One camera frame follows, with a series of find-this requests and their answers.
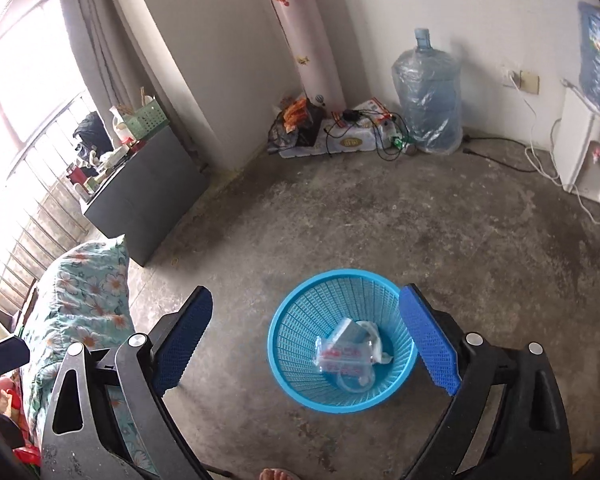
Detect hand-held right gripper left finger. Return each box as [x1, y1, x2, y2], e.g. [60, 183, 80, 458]
[39, 285, 231, 480]

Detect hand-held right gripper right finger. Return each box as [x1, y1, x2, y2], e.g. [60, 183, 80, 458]
[398, 284, 573, 480]

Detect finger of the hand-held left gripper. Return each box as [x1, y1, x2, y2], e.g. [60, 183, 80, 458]
[0, 336, 31, 377]

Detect blue plastic waste basket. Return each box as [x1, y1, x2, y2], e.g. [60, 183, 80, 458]
[267, 270, 421, 413]

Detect clear plastic packaging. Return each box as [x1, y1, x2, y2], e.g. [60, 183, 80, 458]
[314, 319, 396, 396]

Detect floral blanket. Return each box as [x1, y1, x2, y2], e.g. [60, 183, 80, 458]
[17, 237, 161, 480]

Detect metal window railing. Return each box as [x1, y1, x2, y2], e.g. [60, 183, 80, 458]
[0, 92, 101, 311]

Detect dark grey cabinet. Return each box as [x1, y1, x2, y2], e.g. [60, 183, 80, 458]
[82, 125, 211, 267]

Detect person's bare foot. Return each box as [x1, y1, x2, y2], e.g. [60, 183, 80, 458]
[260, 467, 306, 480]

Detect white foam box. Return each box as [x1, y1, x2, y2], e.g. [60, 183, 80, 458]
[279, 100, 411, 161]

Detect green plastic storage basket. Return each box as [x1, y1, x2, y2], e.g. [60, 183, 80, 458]
[123, 101, 170, 140]

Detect dark bag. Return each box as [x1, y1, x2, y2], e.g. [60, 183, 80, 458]
[267, 110, 326, 151]

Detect dark cloth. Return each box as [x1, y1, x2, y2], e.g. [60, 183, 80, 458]
[72, 112, 108, 151]

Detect white water dispenser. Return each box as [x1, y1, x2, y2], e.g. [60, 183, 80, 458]
[552, 87, 600, 206]

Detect clear water jug in bag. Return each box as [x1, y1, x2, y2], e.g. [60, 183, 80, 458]
[391, 27, 465, 156]

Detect orange snack bag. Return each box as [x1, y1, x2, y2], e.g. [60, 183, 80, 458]
[282, 97, 316, 128]

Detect rolled printed mat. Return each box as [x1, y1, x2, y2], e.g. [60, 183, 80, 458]
[265, 0, 345, 111]

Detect grey curtain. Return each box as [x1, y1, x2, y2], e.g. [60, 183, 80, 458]
[54, 0, 146, 126]

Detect black floor cable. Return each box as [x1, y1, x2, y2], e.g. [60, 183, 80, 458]
[460, 135, 561, 173]

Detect tangled black cables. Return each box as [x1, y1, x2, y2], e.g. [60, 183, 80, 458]
[325, 110, 411, 161]

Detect white power cable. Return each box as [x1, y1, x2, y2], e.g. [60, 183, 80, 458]
[512, 80, 600, 231]

